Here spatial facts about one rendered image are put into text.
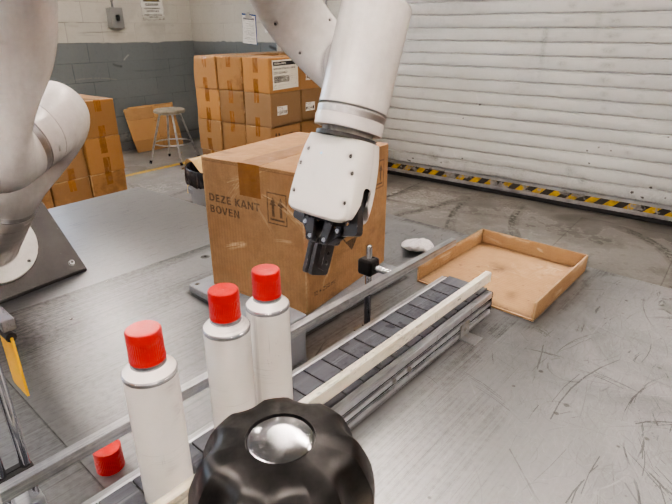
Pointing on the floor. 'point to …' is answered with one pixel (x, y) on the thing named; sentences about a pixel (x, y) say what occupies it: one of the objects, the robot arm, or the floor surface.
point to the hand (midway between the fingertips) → (318, 258)
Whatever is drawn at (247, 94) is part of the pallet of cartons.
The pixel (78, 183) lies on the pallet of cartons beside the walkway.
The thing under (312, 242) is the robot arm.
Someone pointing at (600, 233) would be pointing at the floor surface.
